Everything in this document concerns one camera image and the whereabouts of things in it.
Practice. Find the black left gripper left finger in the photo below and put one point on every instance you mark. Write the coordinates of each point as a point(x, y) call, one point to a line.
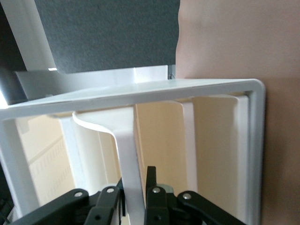
point(70, 206)

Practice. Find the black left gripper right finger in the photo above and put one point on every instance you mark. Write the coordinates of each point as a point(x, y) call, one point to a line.
point(161, 208)

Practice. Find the dark grey felt panel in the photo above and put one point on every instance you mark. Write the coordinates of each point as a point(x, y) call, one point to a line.
point(105, 35)

